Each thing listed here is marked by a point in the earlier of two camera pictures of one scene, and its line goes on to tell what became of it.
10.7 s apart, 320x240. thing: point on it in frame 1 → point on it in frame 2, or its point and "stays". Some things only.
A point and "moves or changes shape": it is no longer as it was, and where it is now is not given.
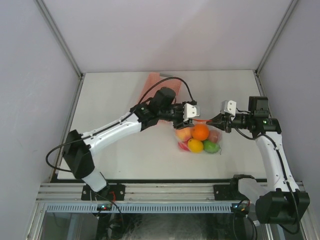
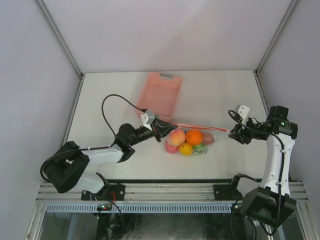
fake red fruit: x=183 y=145 → x=170 y=148
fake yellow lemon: x=195 y=145 → x=185 y=149
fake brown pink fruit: x=215 y=136 → x=207 y=139
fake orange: x=200 y=131 → x=194 y=137
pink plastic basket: x=155 y=82 stays
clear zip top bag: x=201 y=137 moves or changes shape
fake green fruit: x=210 y=147 → x=200 y=149
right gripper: x=222 y=122 → x=240 y=134
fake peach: x=183 y=134 → x=176 y=137
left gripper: x=180 y=124 → x=161 y=128
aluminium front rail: x=171 y=192 stays
